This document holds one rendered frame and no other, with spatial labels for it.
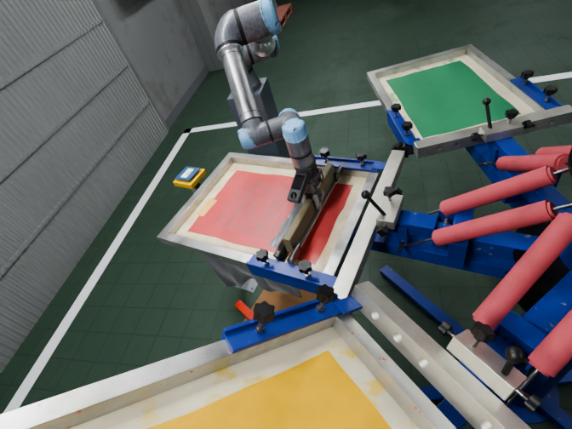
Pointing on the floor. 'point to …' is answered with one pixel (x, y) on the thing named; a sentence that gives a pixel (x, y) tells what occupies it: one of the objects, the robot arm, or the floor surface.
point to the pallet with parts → (283, 12)
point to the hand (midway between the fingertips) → (312, 208)
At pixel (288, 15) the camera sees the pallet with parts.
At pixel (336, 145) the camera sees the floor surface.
